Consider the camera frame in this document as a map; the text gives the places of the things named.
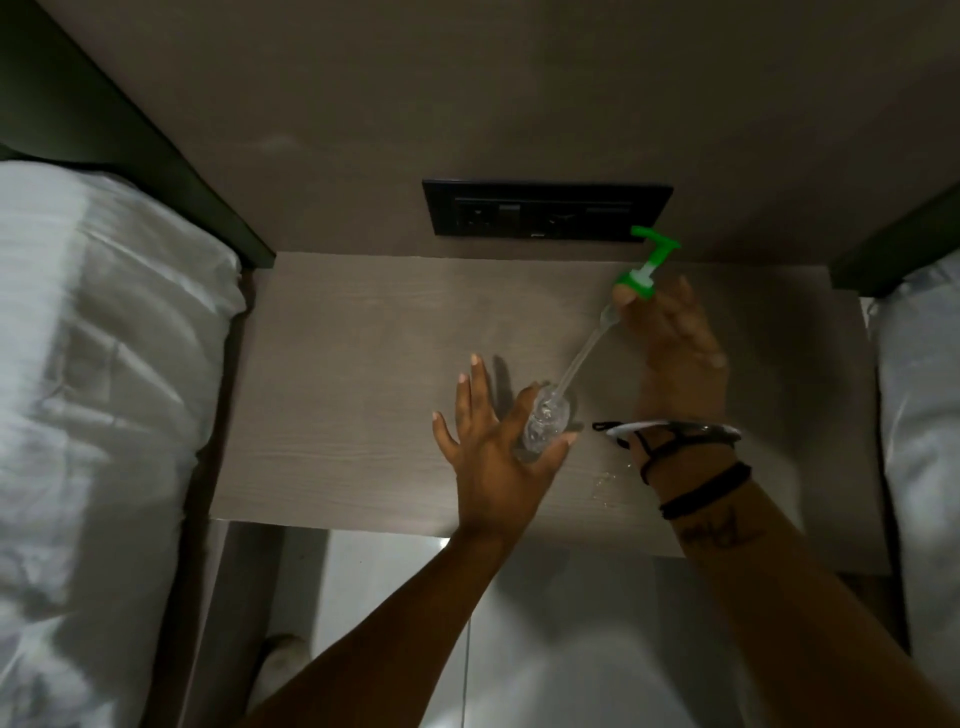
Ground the person's left hand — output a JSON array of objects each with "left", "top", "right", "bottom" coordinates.
[{"left": 432, "top": 353, "right": 581, "bottom": 540}]

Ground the person's right hand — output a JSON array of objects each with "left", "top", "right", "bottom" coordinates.
[{"left": 611, "top": 275, "right": 733, "bottom": 432}]

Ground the clear plastic bottle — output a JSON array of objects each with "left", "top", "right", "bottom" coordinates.
[{"left": 516, "top": 381, "right": 580, "bottom": 464}]

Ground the green pump with clear tube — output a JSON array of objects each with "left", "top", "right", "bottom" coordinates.
[{"left": 551, "top": 224, "right": 683, "bottom": 410}]

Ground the person's right forearm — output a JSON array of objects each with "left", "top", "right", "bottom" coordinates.
[{"left": 633, "top": 438, "right": 960, "bottom": 728}]

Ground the person's left forearm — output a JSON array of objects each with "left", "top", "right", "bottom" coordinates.
[{"left": 238, "top": 525, "right": 526, "bottom": 728}]

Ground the clear liquid spill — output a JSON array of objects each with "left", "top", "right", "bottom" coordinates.
[{"left": 587, "top": 466, "right": 633, "bottom": 514}]

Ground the white and black bangle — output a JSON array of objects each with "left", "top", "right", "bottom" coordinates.
[{"left": 591, "top": 418, "right": 743, "bottom": 453}]

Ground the grey wooden nightstand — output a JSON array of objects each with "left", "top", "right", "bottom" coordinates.
[{"left": 141, "top": 250, "right": 913, "bottom": 728}]

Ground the dark headboard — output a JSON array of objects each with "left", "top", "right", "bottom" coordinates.
[
  {"left": 828, "top": 182, "right": 960, "bottom": 300},
  {"left": 0, "top": 0, "right": 278, "bottom": 272}
]

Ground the white bed duvet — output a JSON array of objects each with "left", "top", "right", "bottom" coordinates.
[
  {"left": 0, "top": 159, "right": 249, "bottom": 728},
  {"left": 866, "top": 251, "right": 960, "bottom": 714}
]

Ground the thin black cord bracelet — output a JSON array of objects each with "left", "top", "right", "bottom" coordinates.
[{"left": 639, "top": 433, "right": 687, "bottom": 486}]

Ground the black wall socket panel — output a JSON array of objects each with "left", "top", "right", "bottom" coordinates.
[{"left": 421, "top": 178, "right": 675, "bottom": 244}]

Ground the black hair tie band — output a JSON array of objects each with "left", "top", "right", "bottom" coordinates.
[{"left": 658, "top": 462, "right": 753, "bottom": 522}]

